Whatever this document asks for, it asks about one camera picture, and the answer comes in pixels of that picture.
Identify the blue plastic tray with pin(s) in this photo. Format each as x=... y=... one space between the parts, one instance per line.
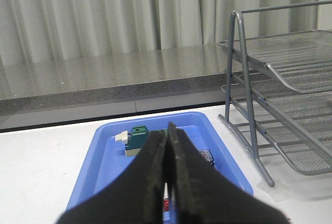
x=106 y=160

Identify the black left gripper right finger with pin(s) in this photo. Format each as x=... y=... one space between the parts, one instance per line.
x=202 y=194

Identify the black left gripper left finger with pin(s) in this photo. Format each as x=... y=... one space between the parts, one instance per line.
x=135 y=196

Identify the grey pleated curtain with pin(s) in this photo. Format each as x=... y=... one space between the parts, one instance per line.
x=44 y=30

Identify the mesh tray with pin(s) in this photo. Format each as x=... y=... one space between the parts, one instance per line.
x=296 y=144
x=301 y=61
x=311 y=111

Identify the grey wire rack frame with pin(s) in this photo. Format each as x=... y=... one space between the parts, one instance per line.
x=245 y=127

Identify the grey stone counter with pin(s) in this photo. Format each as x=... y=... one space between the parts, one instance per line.
x=81 y=89

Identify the green electrical module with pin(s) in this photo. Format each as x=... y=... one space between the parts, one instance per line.
x=140 y=138

